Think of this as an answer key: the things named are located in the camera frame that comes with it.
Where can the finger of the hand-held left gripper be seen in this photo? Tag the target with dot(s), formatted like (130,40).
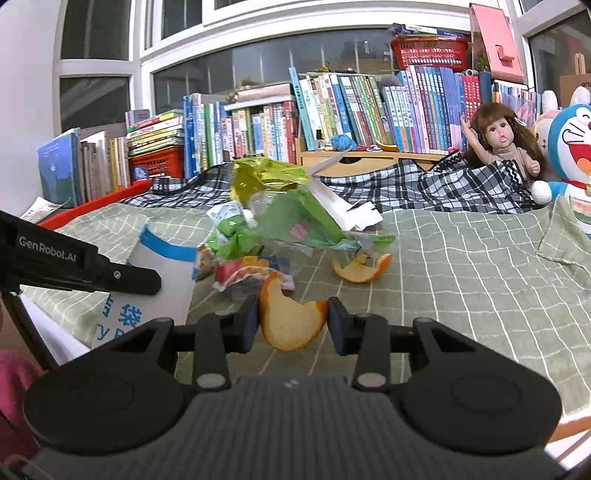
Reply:
(30,330)
(134,279)

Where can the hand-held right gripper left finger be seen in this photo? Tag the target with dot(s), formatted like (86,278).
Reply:
(249,323)

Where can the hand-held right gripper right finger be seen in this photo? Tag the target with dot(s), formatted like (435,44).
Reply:
(337,330)

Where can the large orange peel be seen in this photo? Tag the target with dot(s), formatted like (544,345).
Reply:
(286,323)

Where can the white and blue paper bag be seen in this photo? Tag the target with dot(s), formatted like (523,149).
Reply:
(175,300)

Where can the colourful snack packet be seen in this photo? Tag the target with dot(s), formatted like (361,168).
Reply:
(244,270)

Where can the printed magazine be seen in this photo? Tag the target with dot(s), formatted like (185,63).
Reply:
(39,210)

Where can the small orange peel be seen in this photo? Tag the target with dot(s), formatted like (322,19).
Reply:
(364,272)

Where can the pink cloth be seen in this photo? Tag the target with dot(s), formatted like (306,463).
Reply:
(16,397)

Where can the brown snack packet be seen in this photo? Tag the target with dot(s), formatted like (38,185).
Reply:
(205,263)

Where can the green white snack wrapper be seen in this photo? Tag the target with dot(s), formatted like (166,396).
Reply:
(231,235)

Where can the row of pale thin books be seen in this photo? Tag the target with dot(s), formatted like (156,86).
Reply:
(92,166)

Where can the red plastic crate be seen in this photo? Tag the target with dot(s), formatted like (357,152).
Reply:
(159,164)

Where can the green plastic wrapper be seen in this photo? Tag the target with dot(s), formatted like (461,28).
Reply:
(300,212)

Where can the white torn paper carton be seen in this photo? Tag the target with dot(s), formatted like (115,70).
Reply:
(337,203)

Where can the green checked bedsheet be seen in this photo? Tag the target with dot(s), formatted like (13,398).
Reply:
(461,286)

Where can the flat stack of picture books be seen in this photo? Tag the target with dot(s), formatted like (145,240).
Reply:
(154,136)

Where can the small grey box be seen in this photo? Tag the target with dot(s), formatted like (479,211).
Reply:
(137,117)

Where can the black white plaid blanket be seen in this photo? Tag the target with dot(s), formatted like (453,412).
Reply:
(415,184)

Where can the wooden drawer organizer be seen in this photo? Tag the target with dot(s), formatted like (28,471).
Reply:
(369,161)

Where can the row of blue green books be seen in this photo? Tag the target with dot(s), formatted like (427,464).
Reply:
(240,134)

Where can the small red white toy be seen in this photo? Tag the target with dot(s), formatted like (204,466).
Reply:
(367,148)

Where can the blue yarn ball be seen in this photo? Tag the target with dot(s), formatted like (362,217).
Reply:
(342,142)

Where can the yellow curved toy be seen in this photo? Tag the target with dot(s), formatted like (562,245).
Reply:
(388,146)

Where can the long beige box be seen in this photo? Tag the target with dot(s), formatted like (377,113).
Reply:
(258,94)

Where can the long row of colourful books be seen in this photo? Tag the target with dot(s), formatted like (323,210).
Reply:
(415,110)

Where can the brown haired doll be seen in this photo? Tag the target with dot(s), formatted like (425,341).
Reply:
(501,138)

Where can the grey plush toy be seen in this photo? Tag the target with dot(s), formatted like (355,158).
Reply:
(390,81)

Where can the red plastic basket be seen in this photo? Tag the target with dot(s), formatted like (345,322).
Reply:
(427,53)

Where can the pink rabbit plush toy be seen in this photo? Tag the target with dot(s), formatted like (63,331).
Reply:
(545,124)

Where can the short row of purple books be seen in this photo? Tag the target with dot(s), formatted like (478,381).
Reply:
(517,99)

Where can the blue cat plush toy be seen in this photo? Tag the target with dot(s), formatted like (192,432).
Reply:
(568,147)

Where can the books lying in basket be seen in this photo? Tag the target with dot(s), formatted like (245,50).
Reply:
(429,31)

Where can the pink toy house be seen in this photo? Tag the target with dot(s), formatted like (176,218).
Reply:
(496,41)

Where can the brown cardboard box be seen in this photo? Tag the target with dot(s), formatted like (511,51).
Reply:
(575,87)

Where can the red bed rail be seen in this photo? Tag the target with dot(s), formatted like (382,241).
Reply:
(92,203)

